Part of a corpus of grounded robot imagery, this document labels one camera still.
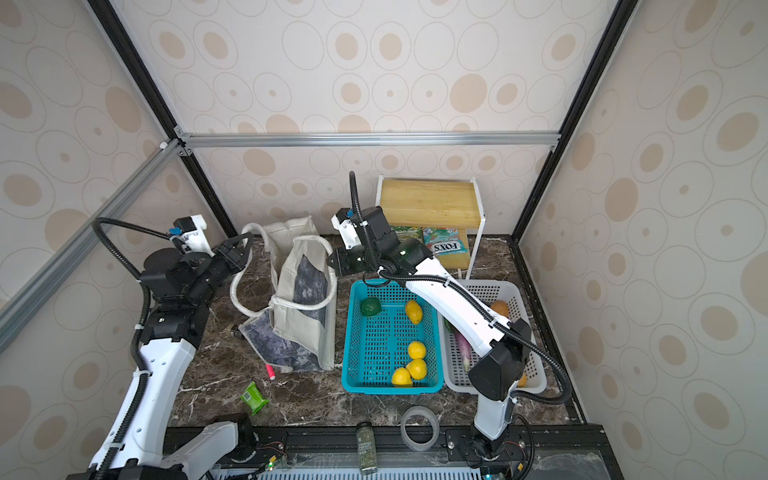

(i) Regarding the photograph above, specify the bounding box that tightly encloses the white canvas grocery bag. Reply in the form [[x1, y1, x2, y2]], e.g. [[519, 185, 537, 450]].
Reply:
[[229, 217, 338, 373]]

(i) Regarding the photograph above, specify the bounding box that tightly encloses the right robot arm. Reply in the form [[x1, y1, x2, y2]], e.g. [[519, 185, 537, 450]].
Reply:
[[328, 206, 573, 441]]

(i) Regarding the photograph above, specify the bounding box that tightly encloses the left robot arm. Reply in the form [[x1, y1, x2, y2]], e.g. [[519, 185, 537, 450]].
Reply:
[[79, 234, 256, 479]]

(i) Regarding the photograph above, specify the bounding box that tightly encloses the green lemon candy bag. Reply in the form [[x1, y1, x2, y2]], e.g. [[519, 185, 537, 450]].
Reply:
[[392, 226, 423, 242]]

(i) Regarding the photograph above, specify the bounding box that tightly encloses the teal Fox's candy bag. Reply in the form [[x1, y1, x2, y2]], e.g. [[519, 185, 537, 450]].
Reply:
[[422, 227, 468, 256]]

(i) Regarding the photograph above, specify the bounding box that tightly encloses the green toy pepper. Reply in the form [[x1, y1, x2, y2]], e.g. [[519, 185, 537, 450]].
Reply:
[[359, 297, 382, 317]]

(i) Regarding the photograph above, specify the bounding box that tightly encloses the yellow toy lemon upper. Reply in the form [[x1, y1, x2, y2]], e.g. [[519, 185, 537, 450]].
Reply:
[[405, 300, 423, 325]]

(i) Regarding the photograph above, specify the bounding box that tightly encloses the teal plastic basket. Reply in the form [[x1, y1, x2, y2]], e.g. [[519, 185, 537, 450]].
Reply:
[[341, 279, 444, 395]]

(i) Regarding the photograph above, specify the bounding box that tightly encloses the yellow lemon middle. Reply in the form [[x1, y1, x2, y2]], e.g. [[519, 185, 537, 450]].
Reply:
[[407, 341, 426, 360]]

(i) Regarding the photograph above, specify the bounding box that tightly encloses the yellow lemon right lower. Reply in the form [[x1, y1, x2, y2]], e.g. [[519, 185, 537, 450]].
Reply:
[[406, 358, 428, 381]]

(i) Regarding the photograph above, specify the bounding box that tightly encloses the yellow lemon bottom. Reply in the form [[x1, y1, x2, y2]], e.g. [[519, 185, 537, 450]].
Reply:
[[391, 367, 413, 387]]

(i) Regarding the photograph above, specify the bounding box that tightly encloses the toy potato brown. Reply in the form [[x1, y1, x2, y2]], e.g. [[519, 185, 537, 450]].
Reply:
[[490, 300, 510, 318]]

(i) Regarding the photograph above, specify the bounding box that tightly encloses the white plastic basket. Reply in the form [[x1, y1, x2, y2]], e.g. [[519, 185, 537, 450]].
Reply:
[[440, 279, 547, 395]]

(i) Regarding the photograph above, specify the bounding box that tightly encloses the pink marker pen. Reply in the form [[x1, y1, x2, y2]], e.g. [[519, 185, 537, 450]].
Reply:
[[265, 364, 276, 381]]

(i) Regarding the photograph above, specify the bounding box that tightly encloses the green small packet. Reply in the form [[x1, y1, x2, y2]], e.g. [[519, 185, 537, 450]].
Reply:
[[240, 382, 269, 415]]

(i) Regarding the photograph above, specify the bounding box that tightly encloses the clear tape roll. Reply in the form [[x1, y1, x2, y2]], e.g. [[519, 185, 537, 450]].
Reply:
[[399, 406, 440, 452]]

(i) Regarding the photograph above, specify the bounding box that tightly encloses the spice jar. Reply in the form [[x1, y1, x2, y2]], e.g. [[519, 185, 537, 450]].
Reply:
[[356, 421, 378, 476]]

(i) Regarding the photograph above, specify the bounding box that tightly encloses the white wire shelf rack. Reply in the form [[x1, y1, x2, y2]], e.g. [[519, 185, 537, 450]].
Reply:
[[376, 175, 486, 279]]

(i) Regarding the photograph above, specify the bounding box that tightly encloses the aluminium frame bar back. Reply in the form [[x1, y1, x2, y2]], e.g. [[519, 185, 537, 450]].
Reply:
[[179, 131, 561, 148]]

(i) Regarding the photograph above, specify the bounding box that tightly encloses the aluminium frame bar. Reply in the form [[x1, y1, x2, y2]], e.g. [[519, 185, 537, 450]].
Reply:
[[1, 139, 181, 350], [179, 131, 561, 148]]

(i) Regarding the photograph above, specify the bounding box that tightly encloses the aluminium frame bar left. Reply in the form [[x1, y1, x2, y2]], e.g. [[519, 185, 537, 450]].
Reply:
[[1, 139, 181, 350]]

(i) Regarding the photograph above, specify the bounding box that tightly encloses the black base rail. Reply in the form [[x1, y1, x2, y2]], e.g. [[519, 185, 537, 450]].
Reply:
[[199, 419, 623, 479]]

